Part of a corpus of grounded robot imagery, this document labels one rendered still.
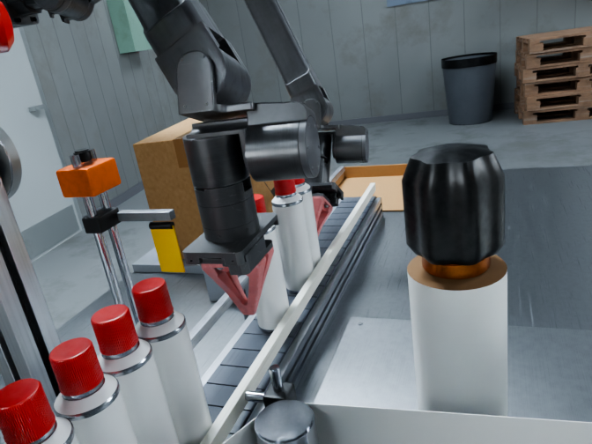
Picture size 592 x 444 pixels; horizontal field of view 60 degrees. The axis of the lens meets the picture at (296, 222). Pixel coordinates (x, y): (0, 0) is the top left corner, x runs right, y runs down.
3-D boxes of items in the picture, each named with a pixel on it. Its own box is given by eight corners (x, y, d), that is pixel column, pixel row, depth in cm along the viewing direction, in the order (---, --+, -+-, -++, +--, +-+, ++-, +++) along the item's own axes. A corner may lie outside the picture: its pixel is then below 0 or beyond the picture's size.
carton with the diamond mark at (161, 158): (262, 255, 110) (239, 132, 101) (162, 260, 116) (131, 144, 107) (292, 207, 137) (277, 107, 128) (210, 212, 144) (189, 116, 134)
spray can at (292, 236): (310, 295, 85) (292, 176, 78) (281, 293, 87) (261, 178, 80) (320, 280, 89) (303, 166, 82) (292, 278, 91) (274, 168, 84)
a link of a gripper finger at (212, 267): (292, 292, 59) (279, 218, 56) (270, 328, 53) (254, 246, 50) (240, 291, 62) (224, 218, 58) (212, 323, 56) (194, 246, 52)
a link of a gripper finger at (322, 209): (320, 235, 89) (322, 185, 92) (282, 236, 92) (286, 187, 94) (331, 244, 96) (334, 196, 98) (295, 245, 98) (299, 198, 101)
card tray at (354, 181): (414, 210, 128) (413, 196, 126) (315, 212, 137) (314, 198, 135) (427, 175, 153) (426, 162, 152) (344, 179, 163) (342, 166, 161)
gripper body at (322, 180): (334, 191, 91) (336, 152, 93) (281, 194, 95) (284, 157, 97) (344, 202, 97) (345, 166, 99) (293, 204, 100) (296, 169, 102)
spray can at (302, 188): (319, 279, 90) (303, 166, 83) (291, 279, 91) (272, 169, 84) (325, 266, 94) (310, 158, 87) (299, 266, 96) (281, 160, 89)
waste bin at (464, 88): (494, 114, 622) (494, 50, 596) (500, 122, 570) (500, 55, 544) (443, 118, 638) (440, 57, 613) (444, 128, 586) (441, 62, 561)
